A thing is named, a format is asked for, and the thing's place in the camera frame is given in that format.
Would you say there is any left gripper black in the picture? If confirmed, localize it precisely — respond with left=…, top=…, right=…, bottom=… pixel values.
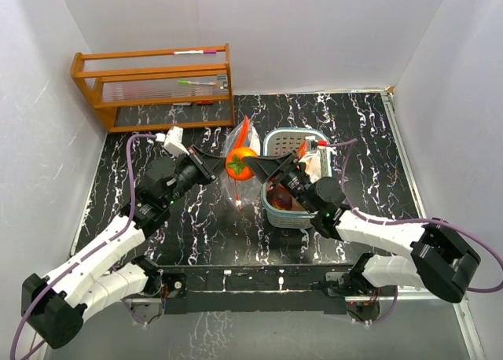
left=163, top=145, right=232, bottom=208

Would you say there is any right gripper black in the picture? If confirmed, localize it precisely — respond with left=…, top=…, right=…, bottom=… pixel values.
left=243, top=151, right=317, bottom=215

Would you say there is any orange persimmon toy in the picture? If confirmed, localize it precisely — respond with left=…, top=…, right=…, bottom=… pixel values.
left=226, top=147, right=257, bottom=182

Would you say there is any clear zip bag orange zipper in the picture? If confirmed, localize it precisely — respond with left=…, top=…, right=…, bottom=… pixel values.
left=220, top=116, right=262, bottom=210

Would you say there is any light blue plastic basket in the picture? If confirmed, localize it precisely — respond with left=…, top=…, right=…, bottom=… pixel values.
left=261, top=127, right=332, bottom=230

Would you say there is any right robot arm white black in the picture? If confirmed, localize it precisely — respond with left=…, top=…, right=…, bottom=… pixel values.
left=244, top=153, right=480, bottom=303

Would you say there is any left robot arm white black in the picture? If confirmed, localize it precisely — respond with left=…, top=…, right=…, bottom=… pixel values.
left=21, top=146, right=226, bottom=349

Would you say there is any wooden shelf rack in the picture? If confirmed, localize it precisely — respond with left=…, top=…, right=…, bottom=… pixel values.
left=70, top=44, right=235, bottom=134

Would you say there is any green marker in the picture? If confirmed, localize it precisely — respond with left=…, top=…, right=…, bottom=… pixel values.
left=177, top=80, right=218, bottom=86

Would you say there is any pink white marker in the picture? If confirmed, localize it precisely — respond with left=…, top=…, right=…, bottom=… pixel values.
left=173, top=50, right=218, bottom=56

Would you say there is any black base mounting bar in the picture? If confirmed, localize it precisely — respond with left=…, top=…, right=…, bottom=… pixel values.
left=117, top=263, right=382, bottom=318

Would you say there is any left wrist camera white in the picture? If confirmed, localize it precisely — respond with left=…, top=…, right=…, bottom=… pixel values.
left=155, top=126, right=189, bottom=156

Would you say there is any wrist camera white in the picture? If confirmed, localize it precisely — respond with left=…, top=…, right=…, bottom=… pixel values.
left=297, top=136, right=330, bottom=182
left=155, top=126, right=189, bottom=156

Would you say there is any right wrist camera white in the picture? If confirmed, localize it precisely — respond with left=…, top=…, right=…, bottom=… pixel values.
left=297, top=136, right=330, bottom=182

